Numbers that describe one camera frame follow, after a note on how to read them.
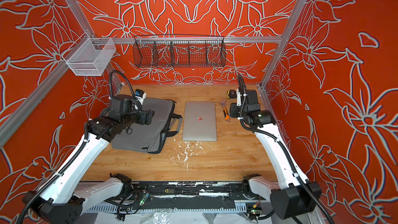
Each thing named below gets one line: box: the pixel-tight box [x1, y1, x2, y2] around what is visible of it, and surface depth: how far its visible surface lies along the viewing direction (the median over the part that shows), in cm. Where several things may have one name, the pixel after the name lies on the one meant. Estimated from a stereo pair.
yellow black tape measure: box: [226, 89, 237, 99], surface depth 112 cm
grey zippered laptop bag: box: [110, 98, 183, 154], surface depth 92 cm
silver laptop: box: [182, 101, 217, 142], surface depth 100 cm
